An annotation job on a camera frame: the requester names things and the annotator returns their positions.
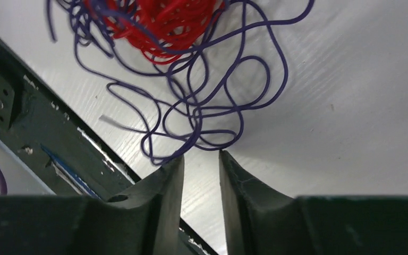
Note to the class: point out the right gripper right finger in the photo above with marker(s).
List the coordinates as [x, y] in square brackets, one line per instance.
[261, 220]

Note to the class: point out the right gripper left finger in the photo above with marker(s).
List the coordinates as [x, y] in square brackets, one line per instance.
[143, 219]

